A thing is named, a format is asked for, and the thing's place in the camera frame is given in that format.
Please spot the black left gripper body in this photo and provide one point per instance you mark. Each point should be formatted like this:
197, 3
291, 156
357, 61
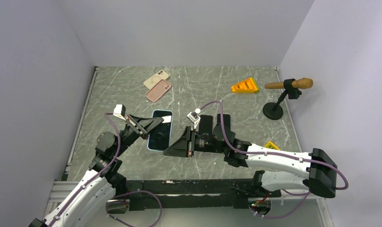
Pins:
131, 130

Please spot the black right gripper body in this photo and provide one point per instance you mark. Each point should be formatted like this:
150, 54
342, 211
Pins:
201, 143

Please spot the black phone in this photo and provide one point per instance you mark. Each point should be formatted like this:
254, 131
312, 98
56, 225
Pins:
226, 120

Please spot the pink phone case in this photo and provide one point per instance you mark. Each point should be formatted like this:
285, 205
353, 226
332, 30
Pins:
158, 90

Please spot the beige phone case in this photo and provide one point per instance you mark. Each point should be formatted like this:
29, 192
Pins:
153, 80

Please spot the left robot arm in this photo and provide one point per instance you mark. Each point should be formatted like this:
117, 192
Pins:
101, 181

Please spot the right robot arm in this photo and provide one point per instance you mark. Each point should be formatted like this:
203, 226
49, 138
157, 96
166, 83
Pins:
313, 171

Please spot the yellow grid toy block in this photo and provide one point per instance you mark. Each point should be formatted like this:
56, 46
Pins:
271, 145

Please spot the orange triangular toy block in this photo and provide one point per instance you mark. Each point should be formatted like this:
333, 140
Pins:
246, 86

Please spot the brown microphone on stand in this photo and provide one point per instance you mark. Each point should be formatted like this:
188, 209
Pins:
291, 89

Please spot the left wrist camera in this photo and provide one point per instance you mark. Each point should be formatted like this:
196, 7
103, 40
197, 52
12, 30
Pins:
119, 111

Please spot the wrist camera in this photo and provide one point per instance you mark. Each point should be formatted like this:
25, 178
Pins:
194, 117
119, 111

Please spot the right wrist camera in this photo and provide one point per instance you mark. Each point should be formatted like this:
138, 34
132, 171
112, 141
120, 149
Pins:
194, 117

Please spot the black base frame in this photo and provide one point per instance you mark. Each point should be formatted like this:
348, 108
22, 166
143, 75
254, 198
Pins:
205, 193

